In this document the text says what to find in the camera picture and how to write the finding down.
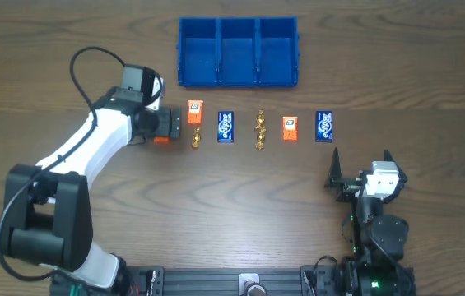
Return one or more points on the gold candy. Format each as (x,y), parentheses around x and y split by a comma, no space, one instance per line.
(260,120)
(260,139)
(196,138)

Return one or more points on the mounting rail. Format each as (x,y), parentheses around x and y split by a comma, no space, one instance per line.
(215,281)

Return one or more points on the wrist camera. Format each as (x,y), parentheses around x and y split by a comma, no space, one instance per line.
(380,178)
(157,92)

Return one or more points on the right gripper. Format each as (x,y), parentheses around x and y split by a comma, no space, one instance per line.
(349,189)

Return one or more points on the orange candy box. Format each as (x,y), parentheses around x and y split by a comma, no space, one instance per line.
(195,117)
(290,133)
(161,140)

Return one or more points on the blue candy pack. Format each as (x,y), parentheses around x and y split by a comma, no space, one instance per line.
(324,127)
(225,127)

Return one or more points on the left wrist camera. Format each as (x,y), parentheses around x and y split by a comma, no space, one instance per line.
(157,92)

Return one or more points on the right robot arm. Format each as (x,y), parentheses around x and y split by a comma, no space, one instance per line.
(374,230)

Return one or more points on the blue tray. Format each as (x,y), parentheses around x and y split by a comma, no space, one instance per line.
(197,29)

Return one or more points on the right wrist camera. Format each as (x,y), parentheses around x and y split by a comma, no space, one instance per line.
(380,178)

